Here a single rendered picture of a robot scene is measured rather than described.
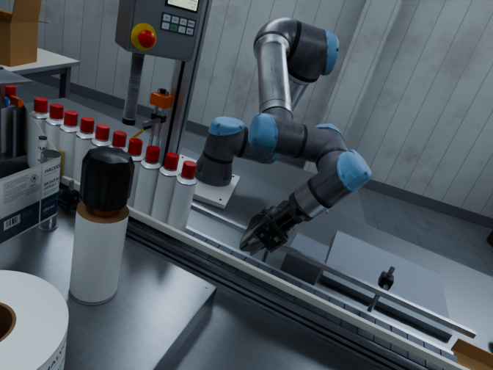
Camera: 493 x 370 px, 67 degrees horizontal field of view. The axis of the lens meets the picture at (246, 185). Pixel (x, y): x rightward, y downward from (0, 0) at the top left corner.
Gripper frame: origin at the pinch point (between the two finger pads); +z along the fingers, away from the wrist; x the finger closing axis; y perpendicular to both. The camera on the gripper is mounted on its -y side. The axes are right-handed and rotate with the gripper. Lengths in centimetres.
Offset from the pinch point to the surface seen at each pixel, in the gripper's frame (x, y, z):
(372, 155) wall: 57, -347, 31
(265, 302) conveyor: 12.7, 6.0, 2.0
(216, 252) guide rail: -3.3, 4.6, 4.7
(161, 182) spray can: -25.3, 2.7, 5.3
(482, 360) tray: 59, -12, -24
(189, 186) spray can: -19.7, 2.3, -0.1
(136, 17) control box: -55, 1, -17
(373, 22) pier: -48, -320, -52
